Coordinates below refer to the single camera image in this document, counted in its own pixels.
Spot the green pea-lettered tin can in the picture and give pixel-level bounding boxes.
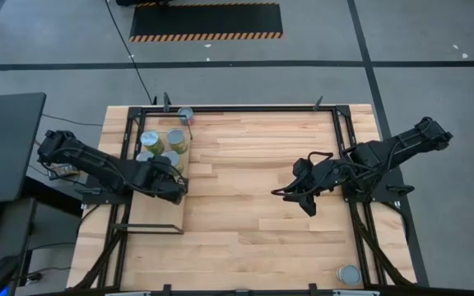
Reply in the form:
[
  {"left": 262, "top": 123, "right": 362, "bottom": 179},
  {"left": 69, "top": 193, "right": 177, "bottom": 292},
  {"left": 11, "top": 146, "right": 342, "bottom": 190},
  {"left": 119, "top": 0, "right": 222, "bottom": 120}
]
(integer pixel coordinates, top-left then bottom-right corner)
[
  {"left": 165, "top": 127, "right": 189, "bottom": 155},
  {"left": 139, "top": 129, "right": 166, "bottom": 156}
]

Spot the black computer mouse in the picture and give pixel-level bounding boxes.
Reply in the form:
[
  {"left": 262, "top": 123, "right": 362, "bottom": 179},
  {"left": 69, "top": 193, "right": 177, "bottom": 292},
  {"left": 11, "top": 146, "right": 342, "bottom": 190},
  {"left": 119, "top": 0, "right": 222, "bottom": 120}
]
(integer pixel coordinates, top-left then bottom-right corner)
[{"left": 0, "top": 254, "right": 20, "bottom": 289}]

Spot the black desk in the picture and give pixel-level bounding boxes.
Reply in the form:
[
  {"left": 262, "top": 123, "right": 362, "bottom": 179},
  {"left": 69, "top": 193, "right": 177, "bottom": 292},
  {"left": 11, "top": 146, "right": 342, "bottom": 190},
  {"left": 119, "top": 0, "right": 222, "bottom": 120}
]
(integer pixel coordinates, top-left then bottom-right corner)
[{"left": 0, "top": 92, "right": 48, "bottom": 206}]

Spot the black floor cable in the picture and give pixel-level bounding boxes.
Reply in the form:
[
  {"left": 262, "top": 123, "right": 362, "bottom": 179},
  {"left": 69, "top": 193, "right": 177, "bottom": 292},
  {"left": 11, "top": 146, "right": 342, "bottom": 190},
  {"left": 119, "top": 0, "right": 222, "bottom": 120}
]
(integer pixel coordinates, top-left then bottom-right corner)
[{"left": 103, "top": 0, "right": 158, "bottom": 106}]

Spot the teal and red corn can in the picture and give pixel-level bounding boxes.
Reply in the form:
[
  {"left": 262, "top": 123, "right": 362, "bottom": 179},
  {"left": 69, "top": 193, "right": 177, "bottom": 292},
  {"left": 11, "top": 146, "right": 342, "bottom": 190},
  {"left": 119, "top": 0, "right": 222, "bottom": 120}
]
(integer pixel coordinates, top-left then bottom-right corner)
[{"left": 177, "top": 105, "right": 196, "bottom": 127}]

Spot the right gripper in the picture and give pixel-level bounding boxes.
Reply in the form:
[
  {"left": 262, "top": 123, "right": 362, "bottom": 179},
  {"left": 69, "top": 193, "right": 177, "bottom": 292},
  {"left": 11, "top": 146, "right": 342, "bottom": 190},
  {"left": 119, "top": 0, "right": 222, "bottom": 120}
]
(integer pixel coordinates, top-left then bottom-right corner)
[{"left": 283, "top": 158, "right": 347, "bottom": 218}]

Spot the black aluminium table frame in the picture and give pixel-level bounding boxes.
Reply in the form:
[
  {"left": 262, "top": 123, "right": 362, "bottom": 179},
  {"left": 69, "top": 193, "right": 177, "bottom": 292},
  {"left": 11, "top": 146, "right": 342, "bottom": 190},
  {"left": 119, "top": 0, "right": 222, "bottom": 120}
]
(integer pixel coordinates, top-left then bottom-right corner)
[{"left": 74, "top": 104, "right": 415, "bottom": 296}]

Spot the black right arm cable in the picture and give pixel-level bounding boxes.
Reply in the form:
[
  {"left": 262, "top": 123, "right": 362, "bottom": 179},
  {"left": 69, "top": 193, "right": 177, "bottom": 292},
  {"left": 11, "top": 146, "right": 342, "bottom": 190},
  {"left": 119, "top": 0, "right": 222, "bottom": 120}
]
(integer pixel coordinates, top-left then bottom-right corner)
[{"left": 271, "top": 150, "right": 335, "bottom": 203}]

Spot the white orange-label tin can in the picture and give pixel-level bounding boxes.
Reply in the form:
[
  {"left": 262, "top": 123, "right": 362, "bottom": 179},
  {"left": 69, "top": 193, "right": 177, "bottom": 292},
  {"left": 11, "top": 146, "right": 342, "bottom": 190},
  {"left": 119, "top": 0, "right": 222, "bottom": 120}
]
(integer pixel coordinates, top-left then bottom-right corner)
[{"left": 335, "top": 264, "right": 363, "bottom": 287}]

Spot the wooden shelf with black frame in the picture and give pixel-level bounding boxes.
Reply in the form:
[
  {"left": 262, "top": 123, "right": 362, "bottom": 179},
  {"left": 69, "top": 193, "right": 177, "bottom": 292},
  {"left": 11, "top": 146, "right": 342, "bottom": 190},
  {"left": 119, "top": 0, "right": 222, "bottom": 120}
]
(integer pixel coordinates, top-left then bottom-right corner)
[{"left": 110, "top": 118, "right": 194, "bottom": 235}]

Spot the green orange-label tin can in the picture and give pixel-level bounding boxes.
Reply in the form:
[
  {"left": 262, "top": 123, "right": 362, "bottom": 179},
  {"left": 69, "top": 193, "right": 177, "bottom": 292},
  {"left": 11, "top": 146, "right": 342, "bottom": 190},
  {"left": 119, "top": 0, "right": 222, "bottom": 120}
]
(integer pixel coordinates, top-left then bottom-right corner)
[{"left": 161, "top": 150, "right": 185, "bottom": 173}]

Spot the black mat with hazard stripes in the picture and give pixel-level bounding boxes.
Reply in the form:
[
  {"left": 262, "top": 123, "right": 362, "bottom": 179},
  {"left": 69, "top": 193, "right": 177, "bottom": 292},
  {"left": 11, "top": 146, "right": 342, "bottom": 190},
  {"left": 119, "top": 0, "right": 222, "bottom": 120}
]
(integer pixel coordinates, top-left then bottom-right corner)
[{"left": 128, "top": 2, "right": 284, "bottom": 43}]

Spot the thin desk cable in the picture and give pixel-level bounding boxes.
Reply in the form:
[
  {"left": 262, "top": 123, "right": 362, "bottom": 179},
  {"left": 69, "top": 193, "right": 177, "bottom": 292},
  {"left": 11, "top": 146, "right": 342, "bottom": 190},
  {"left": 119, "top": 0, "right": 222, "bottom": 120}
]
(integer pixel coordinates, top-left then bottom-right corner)
[{"left": 41, "top": 113, "right": 105, "bottom": 127}]

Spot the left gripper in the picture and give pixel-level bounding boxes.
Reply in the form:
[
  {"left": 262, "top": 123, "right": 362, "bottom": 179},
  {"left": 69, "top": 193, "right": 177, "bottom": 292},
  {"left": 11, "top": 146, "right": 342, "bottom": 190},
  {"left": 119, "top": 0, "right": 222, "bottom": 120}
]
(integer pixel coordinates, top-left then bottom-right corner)
[{"left": 136, "top": 155, "right": 189, "bottom": 206}]

